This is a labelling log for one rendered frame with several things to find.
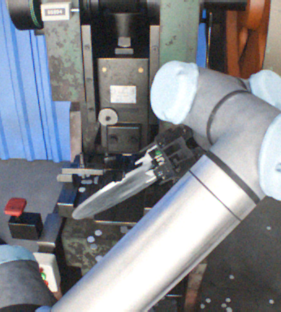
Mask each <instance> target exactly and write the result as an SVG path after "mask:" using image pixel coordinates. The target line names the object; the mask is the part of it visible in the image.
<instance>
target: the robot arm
mask: <svg viewBox="0 0 281 312"><path fill-rule="evenodd" d="M150 102H151V106H152V109H153V111H154V113H155V115H156V116H157V117H158V118H160V119H162V120H164V121H168V122H172V123H173V124H184V125H187V126H186V128H181V127H180V126H178V127H177V128H175V130H174V131H173V130H172V128H168V129H167V130H166V131H165V132H162V133H160V134H158V135H157V136H156V137H155V138H154V141H153V142H152V143H151V144H150V145H148V146H147V147H145V148H144V149H143V150H141V151H140V152H143V151H145V150H147V149H148V148H150V147H151V148H150V149H149V150H148V152H147V153H146V155H145V156H144V157H143V158H142V159H140V160H138V161H137V162H136V164H138V163H142V162H143V164H142V166H144V165H145V164H147V163H151V164H152V166H153V167H152V168H151V169H149V170H148V171H146V172H145V173H146V174H147V175H149V176H151V178H149V179H148V180H147V181H146V182H150V181H151V180H154V179H155V178H156V179H157V180H159V179H161V178H163V179H164V181H162V182H160V183H159V184H163V183H165V182H166V181H168V180H172V179H174V178H175V177H182V176H183V177H182V178H181V179H180V180H178V182H177V183H176V184H175V185H174V186H173V188H172V189H171V190H170V191H169V192H168V193H167V194H165V195H164V197H163V198H162V199H161V200H160V201H159V202H158V203H157V204H156V205H155V206H154V207H152V208H151V209H150V210H149V212H148V213H147V214H146V215H145V216H144V217H143V218H142V219H141V220H140V221H139V222H138V223H137V224H136V226H135V227H133V228H132V229H131V230H130V231H129V232H128V233H127V234H126V235H125V236H124V237H123V238H122V239H121V240H120V241H119V242H118V243H116V244H115V246H114V248H113V249H111V250H110V251H109V252H108V253H107V254H106V256H104V257H103V258H102V259H101V260H100V261H99V262H98V263H97V264H96V265H95V266H93V268H92V269H91V270H90V271H88V272H87V273H86V275H85V276H84V277H83V278H82V279H81V280H80V281H79V282H77V283H76V285H75V286H73V287H72V288H71V289H70V290H69V291H68V292H67V293H66V294H65V295H63V297H62V298H60V299H59V301H58V299H57V298H56V297H55V296H54V294H53V293H52V292H51V291H50V289H49V287H48V285H47V283H46V282H45V281H44V279H43V277H42V275H41V272H40V269H39V268H40V263H39V262H38V261H37V260H36V258H35V256H34V255H33V254H32V252H31V251H30V250H29V249H26V248H24V247H22V246H19V245H13V246H9V245H0V312H146V311H147V310H149V309H150V308H151V307H152V306H153V305H154V304H155V303H156V302H157V301H159V300H160V299H161V298H162V297H163V296H164V295H165V294H166V293H168V292H169V291H170V290H171V288H173V287H174V286H175V285H176V284H177V283H179V282H180V281H181V280H182V278H183V277H185V276H186V274H187V273H189V272H190V271H191V270H192V269H193V268H194V267H195V265H197V264H199V263H200V262H201V261H202V260H203V258H204V257H206V256H207V255H208V254H209V253H210V252H211V251H212V250H213V249H214V248H215V247H216V246H217V245H218V244H219V243H220V242H221V241H222V240H223V239H224V238H225V237H226V236H227V235H228V234H229V233H230V232H231V231H232V229H234V228H235V227H236V226H237V225H238V224H239V223H240V221H241V220H242V219H244V218H245V217H246V216H247V215H248V213H249V212H250V211H251V210H252V209H253V208H254V207H255V206H256V204H257V203H258V202H259V201H260V200H261V199H262V198H264V197H265V196H266V195H267V196H272V197H274V198H275V199H277V200H279V201H281V78H280V77H279V76H278V74H276V73H275V72H273V71H271V70H263V71H260V72H258V73H257V74H256V75H254V74H252V75H251V76H250V78H249V79H242V78H239V77H236V76H229V75H227V74H224V73H221V72H219V71H214V70H211V69H208V68H205V67H200V66H197V65H196V64H195V63H184V62H178V61H170V62H169V63H166V64H165V65H164V66H162V67H161V68H160V69H159V71H158V73H157V74H156V76H155V77H154V81H153V84H152V87H151V90H150ZM201 156H202V157H201ZM193 165H194V166H193Z"/></svg>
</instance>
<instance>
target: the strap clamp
mask: <svg viewBox="0 0 281 312"><path fill-rule="evenodd" d="M79 155H80V162H79V163H76V162H65V163H64V164H63V165H62V166H61V168H60V170H59V172H58V176H57V180H58V181H66V182H73V180H74V179H75V175H76V174H82V179H86V174H88V175H104V171H105V164H96V163H86V162H85V160H84V153H79Z"/></svg>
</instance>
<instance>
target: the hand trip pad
mask: <svg viewBox="0 0 281 312"><path fill-rule="evenodd" d="M26 205H27V200H26V199H23V198H20V197H12V198H11V199H10V200H9V202H8V203H7V204H6V207H5V208H4V211H5V213H6V214H7V215H16V216H17V217H19V216H20V215H21V214H22V213H23V212H24V209H25V206H26Z"/></svg>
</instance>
